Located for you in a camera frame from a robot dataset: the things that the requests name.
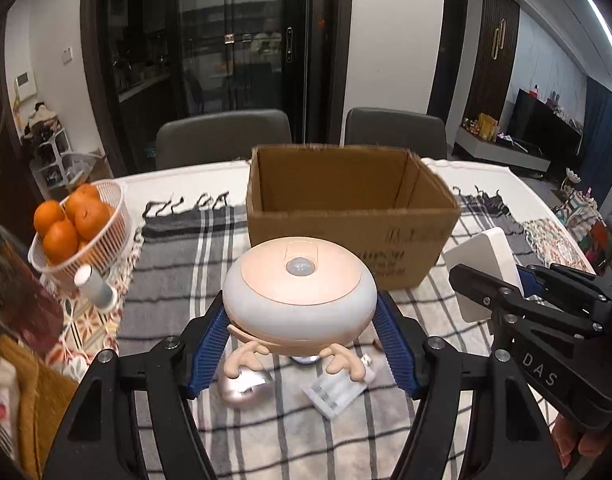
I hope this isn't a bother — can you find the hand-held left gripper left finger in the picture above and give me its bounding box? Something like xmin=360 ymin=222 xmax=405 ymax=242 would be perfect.
xmin=43 ymin=292 xmax=237 ymax=480

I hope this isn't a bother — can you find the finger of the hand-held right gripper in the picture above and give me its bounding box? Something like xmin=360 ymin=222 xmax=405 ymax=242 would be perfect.
xmin=448 ymin=262 xmax=525 ymax=331
xmin=516 ymin=261 xmax=612 ymax=307

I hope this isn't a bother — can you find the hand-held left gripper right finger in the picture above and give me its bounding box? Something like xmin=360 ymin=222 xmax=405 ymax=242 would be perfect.
xmin=373 ymin=290 xmax=569 ymax=480

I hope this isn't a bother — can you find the white square plastic device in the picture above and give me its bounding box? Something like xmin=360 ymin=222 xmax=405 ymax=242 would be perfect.
xmin=443 ymin=226 xmax=525 ymax=324

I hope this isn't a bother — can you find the pink white antler night light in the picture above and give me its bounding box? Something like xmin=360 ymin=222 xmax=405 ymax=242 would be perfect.
xmin=222 ymin=237 xmax=379 ymax=376

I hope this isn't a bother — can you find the brown cardboard box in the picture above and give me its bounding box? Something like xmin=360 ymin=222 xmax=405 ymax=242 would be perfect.
xmin=245 ymin=145 xmax=462 ymax=292

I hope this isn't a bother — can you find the person's right hand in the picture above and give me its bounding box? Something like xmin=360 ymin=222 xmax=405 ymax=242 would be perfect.
xmin=550 ymin=411 xmax=612 ymax=472

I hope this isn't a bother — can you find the rose gold oval compact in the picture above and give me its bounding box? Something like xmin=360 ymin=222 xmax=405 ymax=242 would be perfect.
xmin=220 ymin=366 xmax=275 ymax=411

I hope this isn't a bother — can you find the white sachet packet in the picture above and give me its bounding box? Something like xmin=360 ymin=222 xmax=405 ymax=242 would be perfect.
xmin=301 ymin=374 xmax=365 ymax=420

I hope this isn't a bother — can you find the grey plaid fringed cloth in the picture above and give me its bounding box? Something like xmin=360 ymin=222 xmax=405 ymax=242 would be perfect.
xmin=116 ymin=185 xmax=539 ymax=480

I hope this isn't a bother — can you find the small white grey cylinder bottle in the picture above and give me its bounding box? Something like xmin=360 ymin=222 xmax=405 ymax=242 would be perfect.
xmin=73 ymin=265 xmax=118 ymax=310

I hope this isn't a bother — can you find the white grey television stand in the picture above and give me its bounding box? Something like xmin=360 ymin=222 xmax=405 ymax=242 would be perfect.
xmin=453 ymin=125 xmax=552 ymax=174

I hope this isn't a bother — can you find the blue curtain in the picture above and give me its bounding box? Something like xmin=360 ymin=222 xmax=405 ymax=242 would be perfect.
xmin=582 ymin=76 xmax=612 ymax=196

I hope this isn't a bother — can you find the black television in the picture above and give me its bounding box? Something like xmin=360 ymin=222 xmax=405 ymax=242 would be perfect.
xmin=507 ymin=88 xmax=584 ymax=160

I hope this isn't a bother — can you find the yellow bag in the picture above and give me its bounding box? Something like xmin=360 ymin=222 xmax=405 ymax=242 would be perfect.
xmin=478 ymin=112 xmax=500 ymax=142

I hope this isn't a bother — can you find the white plastic mesh basket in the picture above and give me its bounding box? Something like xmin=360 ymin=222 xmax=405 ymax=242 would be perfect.
xmin=27 ymin=180 xmax=133 ymax=292

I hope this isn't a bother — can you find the orange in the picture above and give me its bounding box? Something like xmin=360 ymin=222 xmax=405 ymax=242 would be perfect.
xmin=65 ymin=184 xmax=103 ymax=217
xmin=42 ymin=220 xmax=80 ymax=265
xmin=75 ymin=201 xmax=113 ymax=241
xmin=33 ymin=200 xmax=68 ymax=237

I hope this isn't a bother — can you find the mustard yellow cloth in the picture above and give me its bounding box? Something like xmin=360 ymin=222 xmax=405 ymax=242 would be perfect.
xmin=0 ymin=334 xmax=81 ymax=480

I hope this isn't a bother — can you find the grey dining chair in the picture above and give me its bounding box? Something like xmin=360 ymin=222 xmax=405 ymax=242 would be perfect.
xmin=344 ymin=106 xmax=448 ymax=161
xmin=155 ymin=108 xmax=293 ymax=172

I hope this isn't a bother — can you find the white storage bin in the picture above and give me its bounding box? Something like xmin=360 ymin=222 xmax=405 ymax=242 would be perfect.
xmin=61 ymin=152 xmax=108 ymax=187

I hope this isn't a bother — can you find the white shoe rack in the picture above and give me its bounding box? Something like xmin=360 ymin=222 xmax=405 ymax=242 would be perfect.
xmin=28 ymin=125 xmax=73 ymax=197

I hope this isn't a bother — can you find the dark glass sliding door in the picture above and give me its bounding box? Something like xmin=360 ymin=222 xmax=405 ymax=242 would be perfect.
xmin=80 ymin=0 xmax=355 ymax=177

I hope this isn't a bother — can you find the dark slatted wall panel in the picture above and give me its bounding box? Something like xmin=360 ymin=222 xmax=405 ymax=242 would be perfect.
xmin=460 ymin=0 xmax=521 ymax=122

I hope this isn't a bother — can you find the white wall control panel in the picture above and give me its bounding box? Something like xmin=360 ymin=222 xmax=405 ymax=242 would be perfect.
xmin=16 ymin=72 xmax=38 ymax=107

